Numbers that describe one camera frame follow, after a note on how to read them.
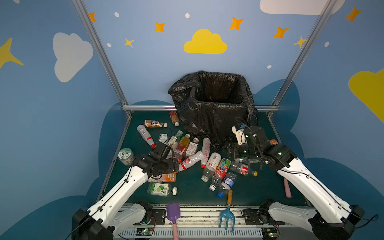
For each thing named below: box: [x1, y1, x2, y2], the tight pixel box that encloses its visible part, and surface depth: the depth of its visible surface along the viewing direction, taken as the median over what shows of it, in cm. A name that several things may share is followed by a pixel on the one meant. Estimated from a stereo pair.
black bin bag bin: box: [168, 70, 258, 150], surface depth 90 cm
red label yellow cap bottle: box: [230, 161, 259, 177], surface depth 88 cm
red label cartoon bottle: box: [209, 158, 232, 192], surface depth 87 cm
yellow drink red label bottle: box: [174, 133, 191, 159], surface depth 98 cm
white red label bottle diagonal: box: [178, 150, 205, 172], surface depth 90 cm
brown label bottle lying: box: [144, 120, 168, 128], surface depth 110 cm
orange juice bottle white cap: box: [147, 172, 176, 183], surface depth 85 cm
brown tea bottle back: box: [169, 111, 180, 127], surface depth 114 cm
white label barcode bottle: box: [201, 152, 222, 183], surface depth 89 cm
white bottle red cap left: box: [137, 124, 157, 149], surface depth 105 cm
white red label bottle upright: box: [200, 137, 211, 169], surface depth 98 cm
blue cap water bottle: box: [217, 171, 237, 199], surface depth 84 cm
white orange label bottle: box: [269, 139, 279, 146], surface depth 100 cm
